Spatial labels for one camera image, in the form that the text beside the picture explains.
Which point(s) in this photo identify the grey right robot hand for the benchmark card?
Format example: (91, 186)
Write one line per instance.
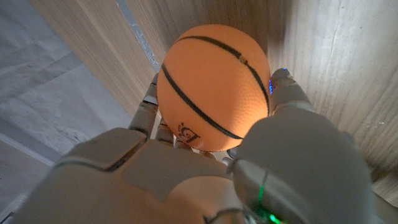
(155, 186)

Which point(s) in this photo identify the orange mini basketball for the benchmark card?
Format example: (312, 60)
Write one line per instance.
(214, 90)

